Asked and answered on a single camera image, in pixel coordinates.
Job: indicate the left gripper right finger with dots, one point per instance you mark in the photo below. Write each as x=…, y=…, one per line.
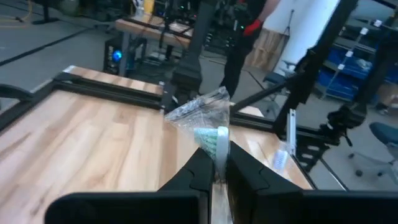
x=280, y=205

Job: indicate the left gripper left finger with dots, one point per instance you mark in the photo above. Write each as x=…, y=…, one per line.
x=124, y=208

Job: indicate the green toothbrush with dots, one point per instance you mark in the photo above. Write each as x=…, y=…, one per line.
x=280, y=158
x=222, y=146

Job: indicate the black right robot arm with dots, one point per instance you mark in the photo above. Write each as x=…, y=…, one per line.
x=186, y=74

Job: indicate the silver aluminium profile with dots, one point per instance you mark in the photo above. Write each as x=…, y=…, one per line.
x=291, y=130

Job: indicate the office chair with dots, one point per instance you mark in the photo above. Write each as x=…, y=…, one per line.
x=385, y=133

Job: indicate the person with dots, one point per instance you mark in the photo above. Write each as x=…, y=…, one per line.
x=236, y=62

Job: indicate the blue storage bins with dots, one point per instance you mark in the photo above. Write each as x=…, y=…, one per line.
x=351, y=71

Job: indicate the black computer with blue light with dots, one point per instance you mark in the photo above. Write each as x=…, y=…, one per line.
x=116, y=56

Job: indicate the person's hand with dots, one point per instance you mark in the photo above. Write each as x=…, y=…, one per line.
x=252, y=28

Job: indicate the wooden work table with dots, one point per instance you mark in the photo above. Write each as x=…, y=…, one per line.
x=149, y=29

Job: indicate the yellow bottle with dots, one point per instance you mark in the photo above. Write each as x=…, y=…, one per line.
x=149, y=6

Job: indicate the black floor stand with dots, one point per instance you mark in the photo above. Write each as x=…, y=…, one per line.
x=46, y=15

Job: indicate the black diagonal frame strut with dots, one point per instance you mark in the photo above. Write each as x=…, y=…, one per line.
x=311, y=178

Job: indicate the black slanted frame beam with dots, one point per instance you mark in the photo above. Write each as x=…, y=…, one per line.
x=348, y=118
x=311, y=62

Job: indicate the black aluminium frame rail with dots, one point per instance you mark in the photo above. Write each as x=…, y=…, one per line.
x=109, y=98
x=28, y=105
x=109, y=85

